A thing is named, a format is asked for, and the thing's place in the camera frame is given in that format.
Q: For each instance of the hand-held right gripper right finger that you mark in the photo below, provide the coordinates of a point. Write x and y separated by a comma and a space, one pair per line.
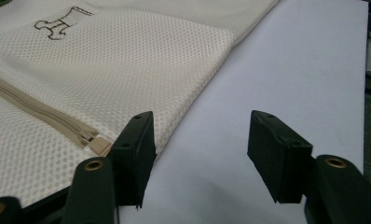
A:
277, 158

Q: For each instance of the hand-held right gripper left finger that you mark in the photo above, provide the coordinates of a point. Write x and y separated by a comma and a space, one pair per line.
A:
132, 161

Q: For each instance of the cream mesh laundry bag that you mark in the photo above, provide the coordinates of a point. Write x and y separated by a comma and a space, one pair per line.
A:
118, 62

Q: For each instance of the white table board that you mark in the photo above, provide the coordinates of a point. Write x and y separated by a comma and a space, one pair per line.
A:
283, 93

